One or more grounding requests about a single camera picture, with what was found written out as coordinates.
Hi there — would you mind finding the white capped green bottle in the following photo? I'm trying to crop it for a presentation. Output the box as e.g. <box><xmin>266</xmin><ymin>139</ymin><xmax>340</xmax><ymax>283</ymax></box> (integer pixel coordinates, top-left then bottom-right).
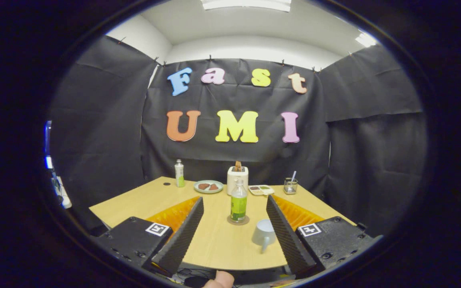
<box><xmin>174</xmin><ymin>159</ymin><xmax>185</xmax><ymax>188</ymax></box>

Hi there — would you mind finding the clear juice bottle green label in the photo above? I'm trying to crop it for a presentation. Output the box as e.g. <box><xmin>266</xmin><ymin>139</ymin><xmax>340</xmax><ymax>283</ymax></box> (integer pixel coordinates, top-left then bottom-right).
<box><xmin>230</xmin><ymin>179</ymin><xmax>248</xmax><ymax>222</ymax></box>

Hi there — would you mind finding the wooden table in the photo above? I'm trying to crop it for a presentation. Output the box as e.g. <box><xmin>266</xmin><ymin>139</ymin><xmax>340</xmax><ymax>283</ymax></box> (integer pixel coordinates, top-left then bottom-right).
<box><xmin>89</xmin><ymin>176</ymin><xmax>357</xmax><ymax>271</ymax></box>

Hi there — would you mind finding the white object beside table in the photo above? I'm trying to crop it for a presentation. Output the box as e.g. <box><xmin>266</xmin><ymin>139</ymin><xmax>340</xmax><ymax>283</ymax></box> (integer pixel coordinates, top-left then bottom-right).
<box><xmin>52</xmin><ymin>176</ymin><xmax>72</xmax><ymax>209</ymax></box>

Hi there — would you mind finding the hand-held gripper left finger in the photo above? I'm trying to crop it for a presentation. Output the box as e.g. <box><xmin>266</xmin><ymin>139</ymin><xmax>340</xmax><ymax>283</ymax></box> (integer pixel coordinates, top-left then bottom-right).
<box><xmin>90</xmin><ymin>196</ymin><xmax>205</xmax><ymax>278</ymax></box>

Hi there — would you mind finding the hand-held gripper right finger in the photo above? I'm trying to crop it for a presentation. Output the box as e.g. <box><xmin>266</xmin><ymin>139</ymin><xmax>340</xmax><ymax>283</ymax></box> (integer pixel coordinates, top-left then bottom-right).
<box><xmin>266</xmin><ymin>195</ymin><xmax>383</xmax><ymax>279</ymax></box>

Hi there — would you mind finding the pale green plate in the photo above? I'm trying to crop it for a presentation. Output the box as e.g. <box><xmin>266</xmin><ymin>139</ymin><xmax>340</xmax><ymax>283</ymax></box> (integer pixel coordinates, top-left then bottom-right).
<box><xmin>193</xmin><ymin>180</ymin><xmax>224</xmax><ymax>194</ymax></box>

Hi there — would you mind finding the white divided dish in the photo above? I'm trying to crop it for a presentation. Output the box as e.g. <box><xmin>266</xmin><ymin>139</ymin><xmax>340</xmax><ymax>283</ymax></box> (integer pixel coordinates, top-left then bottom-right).
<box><xmin>249</xmin><ymin>185</ymin><xmax>275</xmax><ymax>196</ymax></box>

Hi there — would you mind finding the long ceiling light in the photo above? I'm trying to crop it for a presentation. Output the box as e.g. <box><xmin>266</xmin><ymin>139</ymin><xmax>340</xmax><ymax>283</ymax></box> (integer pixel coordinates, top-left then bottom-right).
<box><xmin>200</xmin><ymin>0</ymin><xmax>292</xmax><ymax>12</ymax></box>

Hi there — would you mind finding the cream toaster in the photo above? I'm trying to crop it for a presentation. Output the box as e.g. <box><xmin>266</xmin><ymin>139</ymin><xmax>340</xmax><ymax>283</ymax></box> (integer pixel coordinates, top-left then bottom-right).
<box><xmin>227</xmin><ymin>166</ymin><xmax>249</xmax><ymax>196</ymax></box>

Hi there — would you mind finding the small ceiling light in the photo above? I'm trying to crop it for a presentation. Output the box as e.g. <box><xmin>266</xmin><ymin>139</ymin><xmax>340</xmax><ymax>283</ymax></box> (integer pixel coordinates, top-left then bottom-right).
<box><xmin>355</xmin><ymin>32</ymin><xmax>377</xmax><ymax>48</ymax></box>

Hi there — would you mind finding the pale grey cup with handle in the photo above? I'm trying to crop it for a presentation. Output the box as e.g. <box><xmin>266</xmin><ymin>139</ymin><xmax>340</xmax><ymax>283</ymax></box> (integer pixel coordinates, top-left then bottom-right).
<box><xmin>251</xmin><ymin>219</ymin><xmax>277</xmax><ymax>253</ymax></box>

